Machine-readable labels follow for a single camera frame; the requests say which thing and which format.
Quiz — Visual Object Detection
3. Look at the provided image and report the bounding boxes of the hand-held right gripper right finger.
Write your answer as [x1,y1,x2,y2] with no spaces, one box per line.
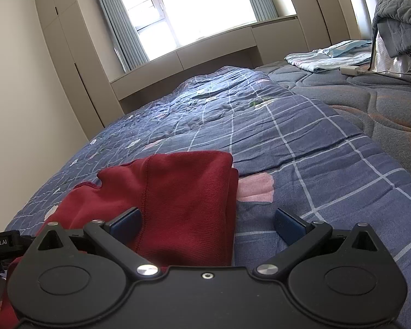
[253,208,379,278]

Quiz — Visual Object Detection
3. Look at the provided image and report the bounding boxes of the beige window bench cabinet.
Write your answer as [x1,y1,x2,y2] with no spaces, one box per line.
[110,14,309,115]

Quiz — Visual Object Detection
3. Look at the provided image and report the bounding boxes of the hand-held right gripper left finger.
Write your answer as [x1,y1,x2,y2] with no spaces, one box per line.
[38,207,161,278]

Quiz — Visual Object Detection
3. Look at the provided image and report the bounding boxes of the black stand leg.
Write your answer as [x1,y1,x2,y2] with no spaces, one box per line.
[369,23,381,71]

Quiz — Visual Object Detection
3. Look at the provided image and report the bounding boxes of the blue checked floral quilt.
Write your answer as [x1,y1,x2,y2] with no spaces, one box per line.
[3,67,411,329]

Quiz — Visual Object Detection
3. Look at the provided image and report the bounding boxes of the padded headboard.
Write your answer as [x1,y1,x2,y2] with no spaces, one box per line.
[342,0,411,41]

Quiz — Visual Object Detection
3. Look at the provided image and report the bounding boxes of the beige tall wardrobe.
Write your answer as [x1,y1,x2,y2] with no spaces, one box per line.
[34,0,125,142]
[279,0,364,53]

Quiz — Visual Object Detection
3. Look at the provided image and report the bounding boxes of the white cloth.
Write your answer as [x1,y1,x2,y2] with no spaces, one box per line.
[376,36,411,92]

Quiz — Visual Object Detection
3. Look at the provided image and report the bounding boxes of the red knit sweater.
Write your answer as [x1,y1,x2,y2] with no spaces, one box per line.
[0,150,241,329]

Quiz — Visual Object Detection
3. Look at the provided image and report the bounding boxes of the white cable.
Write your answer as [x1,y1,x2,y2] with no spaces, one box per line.
[361,69,411,87]

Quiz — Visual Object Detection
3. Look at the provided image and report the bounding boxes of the grey quilted mattress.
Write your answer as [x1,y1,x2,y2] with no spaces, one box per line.
[253,60,411,183]

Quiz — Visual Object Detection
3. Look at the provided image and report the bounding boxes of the bright window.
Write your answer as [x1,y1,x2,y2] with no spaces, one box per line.
[115,0,278,61]

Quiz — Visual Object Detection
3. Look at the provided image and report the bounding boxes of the grey quilted blanket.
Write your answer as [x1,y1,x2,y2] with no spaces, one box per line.
[372,0,411,59]

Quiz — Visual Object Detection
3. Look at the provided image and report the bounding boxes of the light blue folded cloth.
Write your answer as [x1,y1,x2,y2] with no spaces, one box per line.
[286,39,375,73]

